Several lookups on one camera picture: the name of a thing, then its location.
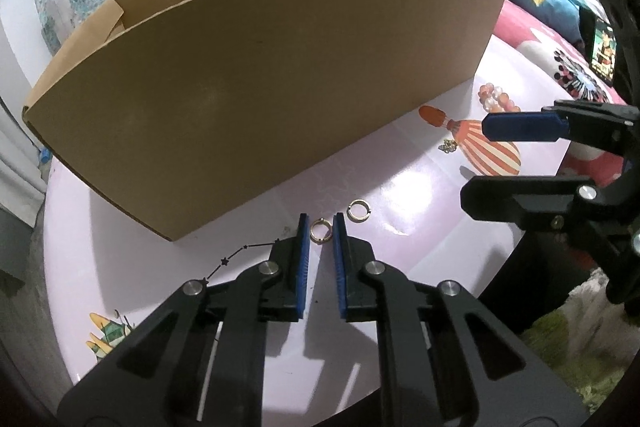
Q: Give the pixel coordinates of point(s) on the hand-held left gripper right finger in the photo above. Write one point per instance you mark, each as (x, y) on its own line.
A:
(340, 269)

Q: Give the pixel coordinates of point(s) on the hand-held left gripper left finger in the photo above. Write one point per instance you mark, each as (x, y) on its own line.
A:
(300, 269)

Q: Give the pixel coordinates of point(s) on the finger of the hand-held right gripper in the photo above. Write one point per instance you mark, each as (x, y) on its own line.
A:
(525, 126)
(520, 199)

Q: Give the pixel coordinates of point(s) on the brown cardboard box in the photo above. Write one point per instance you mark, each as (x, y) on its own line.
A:
(260, 97)

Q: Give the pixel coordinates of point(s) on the mobile phone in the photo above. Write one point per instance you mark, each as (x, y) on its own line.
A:
(603, 49)

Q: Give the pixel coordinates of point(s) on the orange striped balloon sticker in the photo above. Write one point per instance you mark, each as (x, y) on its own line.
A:
(480, 147)

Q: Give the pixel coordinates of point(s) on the pink printed blanket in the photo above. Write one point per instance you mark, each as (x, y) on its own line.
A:
(540, 57)

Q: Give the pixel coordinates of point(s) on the white fluffy cloth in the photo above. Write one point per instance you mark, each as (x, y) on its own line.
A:
(597, 289)

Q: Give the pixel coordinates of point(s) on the green shaggy rug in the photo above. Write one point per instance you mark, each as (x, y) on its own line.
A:
(570, 357)

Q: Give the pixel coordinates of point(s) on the yellow green airplane sticker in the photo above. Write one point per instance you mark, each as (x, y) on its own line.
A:
(110, 334)

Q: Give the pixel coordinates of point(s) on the white curtain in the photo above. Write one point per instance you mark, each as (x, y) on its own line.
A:
(20, 177)

